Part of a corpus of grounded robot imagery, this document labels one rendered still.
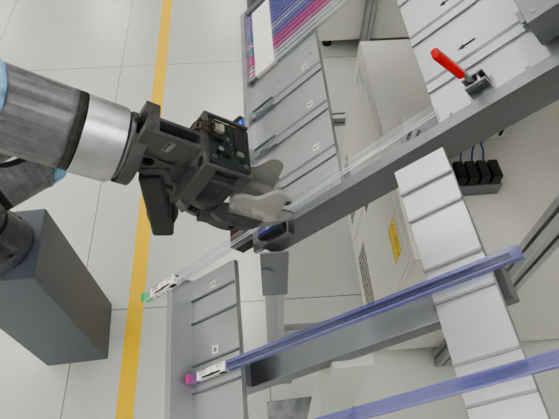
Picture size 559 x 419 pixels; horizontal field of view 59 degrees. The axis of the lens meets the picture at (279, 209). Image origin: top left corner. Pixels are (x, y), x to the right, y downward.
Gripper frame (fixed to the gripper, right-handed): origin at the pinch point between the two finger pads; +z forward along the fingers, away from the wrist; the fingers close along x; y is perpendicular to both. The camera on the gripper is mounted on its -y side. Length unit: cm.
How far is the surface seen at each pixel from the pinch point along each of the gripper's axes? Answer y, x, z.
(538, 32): 28.5, 15.0, 20.9
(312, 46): -6, 51, 19
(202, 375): -28.1, -11.2, 4.1
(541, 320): -23, 9, 104
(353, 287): -66, 35, 81
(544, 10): 30.5, 15.2, 18.9
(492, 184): -1, 25, 60
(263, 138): -21.9, 36.5, 15.9
